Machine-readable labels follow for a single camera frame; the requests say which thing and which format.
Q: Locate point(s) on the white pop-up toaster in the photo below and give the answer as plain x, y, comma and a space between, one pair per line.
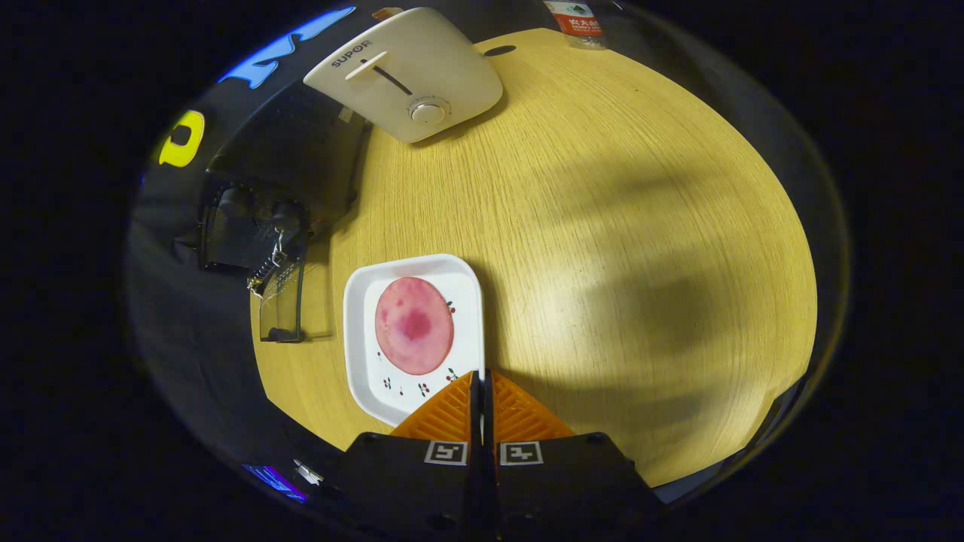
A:
437, 68

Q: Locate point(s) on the pink round meat slice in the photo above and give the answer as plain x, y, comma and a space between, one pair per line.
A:
414, 324

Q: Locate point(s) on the white square plate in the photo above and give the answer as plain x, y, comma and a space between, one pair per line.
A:
361, 361

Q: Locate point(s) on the black toaster oven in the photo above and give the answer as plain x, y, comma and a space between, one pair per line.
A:
301, 150

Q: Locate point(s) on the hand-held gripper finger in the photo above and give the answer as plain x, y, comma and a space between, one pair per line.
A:
489, 421
476, 421

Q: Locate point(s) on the clear water bottle red label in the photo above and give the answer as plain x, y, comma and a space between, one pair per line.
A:
576, 22

